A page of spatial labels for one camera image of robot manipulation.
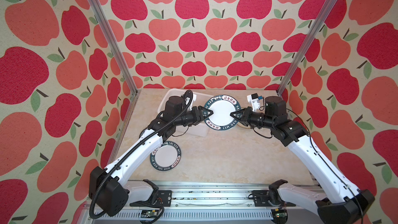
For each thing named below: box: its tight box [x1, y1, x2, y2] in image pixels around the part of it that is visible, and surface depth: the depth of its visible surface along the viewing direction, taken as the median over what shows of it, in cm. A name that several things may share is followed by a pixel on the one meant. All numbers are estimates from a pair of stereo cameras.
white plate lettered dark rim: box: [204, 94, 242, 131], surface depth 72 cm
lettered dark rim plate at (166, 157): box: [149, 141, 182, 172], surface depth 89 cm
